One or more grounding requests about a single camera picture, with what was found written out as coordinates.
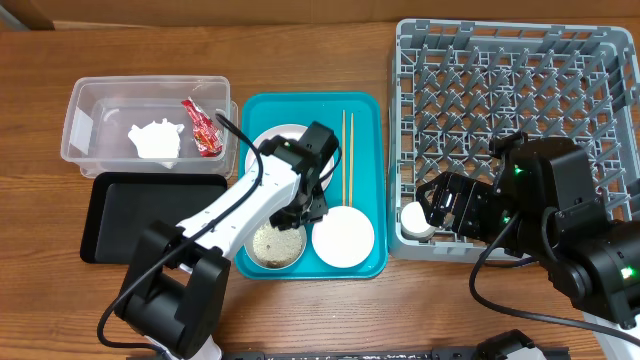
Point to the black plastic tray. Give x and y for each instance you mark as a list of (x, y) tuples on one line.
[(122, 205)]

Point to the left wooden chopstick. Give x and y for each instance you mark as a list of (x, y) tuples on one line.
[(343, 161)]

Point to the white napkin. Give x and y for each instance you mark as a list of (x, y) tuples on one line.
[(158, 141)]

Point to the clear plastic storage bin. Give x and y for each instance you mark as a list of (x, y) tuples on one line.
[(102, 110)]

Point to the teal serving tray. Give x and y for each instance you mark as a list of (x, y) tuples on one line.
[(264, 111)]

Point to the right wooden chopstick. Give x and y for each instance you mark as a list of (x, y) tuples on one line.
[(351, 160)]

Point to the white round plate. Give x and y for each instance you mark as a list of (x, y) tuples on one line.
[(288, 131)]

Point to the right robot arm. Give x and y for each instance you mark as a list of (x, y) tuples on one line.
[(543, 204)]

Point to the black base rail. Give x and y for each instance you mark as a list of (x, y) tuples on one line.
[(450, 353)]

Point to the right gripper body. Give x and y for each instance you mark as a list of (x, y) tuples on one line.
[(481, 211)]

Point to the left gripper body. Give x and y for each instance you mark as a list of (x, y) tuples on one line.
[(307, 205)]

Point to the wooden chopstick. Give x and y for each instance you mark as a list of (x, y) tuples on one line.
[(343, 161), (351, 160)]

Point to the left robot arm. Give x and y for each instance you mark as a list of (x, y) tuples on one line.
[(175, 285)]

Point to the grey dishwasher rack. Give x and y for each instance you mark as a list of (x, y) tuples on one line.
[(455, 85)]

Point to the pink bowl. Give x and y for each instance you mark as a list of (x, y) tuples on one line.
[(344, 238)]

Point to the grey small bowl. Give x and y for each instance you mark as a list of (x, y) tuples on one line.
[(275, 247)]

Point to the red sauce packet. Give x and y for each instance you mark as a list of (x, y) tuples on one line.
[(207, 136)]

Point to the white cylindrical cup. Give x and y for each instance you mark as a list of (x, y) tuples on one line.
[(413, 223)]

